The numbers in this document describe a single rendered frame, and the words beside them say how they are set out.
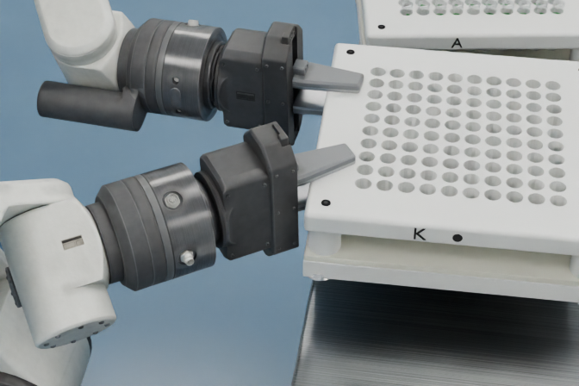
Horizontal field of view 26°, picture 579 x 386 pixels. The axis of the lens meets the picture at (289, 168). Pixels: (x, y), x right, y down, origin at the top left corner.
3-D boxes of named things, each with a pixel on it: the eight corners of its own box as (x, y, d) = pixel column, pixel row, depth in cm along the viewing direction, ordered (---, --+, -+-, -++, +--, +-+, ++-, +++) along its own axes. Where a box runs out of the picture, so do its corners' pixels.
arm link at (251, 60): (308, -2, 114) (184, -18, 117) (280, 57, 107) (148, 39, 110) (310, 108, 122) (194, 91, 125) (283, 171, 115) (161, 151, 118)
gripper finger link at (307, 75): (357, 97, 111) (289, 87, 113) (365, 77, 114) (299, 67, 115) (357, 83, 110) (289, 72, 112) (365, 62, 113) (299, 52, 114)
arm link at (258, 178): (259, 96, 103) (121, 135, 99) (309, 163, 96) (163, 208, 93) (264, 210, 111) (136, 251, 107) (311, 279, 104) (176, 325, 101)
